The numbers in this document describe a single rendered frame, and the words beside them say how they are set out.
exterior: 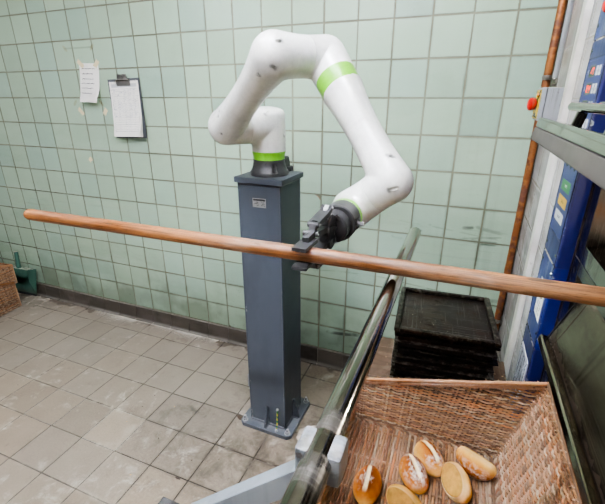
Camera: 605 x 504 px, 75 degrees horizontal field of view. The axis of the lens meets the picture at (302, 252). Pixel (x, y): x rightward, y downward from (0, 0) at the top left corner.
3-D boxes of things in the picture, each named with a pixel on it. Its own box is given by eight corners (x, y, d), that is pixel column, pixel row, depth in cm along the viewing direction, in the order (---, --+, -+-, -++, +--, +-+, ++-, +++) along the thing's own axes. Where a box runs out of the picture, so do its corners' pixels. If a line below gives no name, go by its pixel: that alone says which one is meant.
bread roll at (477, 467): (497, 465, 95) (486, 486, 93) (500, 470, 99) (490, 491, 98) (457, 440, 101) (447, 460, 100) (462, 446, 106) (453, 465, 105)
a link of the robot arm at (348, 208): (322, 232, 104) (322, 197, 100) (366, 237, 100) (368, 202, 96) (314, 239, 99) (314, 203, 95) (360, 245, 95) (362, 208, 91)
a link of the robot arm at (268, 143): (240, 158, 154) (237, 106, 147) (275, 155, 162) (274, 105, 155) (255, 162, 144) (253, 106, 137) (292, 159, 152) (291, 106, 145)
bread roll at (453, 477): (448, 507, 90) (464, 516, 92) (470, 490, 89) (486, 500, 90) (433, 469, 100) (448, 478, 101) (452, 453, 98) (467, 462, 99)
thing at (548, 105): (555, 119, 134) (562, 87, 130) (561, 121, 125) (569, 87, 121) (530, 119, 136) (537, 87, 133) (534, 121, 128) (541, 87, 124)
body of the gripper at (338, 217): (352, 208, 92) (340, 219, 84) (350, 242, 95) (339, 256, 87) (321, 205, 95) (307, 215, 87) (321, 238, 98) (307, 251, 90)
